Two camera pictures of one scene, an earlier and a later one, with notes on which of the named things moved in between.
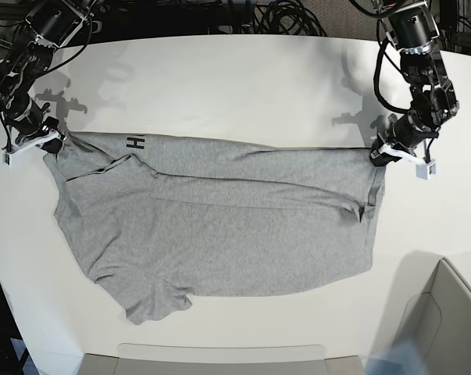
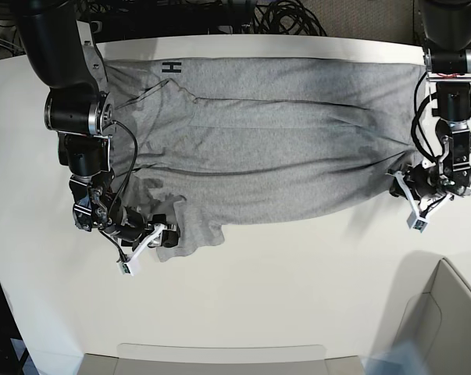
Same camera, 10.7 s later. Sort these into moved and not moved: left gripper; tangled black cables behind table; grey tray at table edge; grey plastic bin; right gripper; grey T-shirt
Moved: right gripper; grey T-shirt; left gripper
Not moved: grey tray at table edge; tangled black cables behind table; grey plastic bin
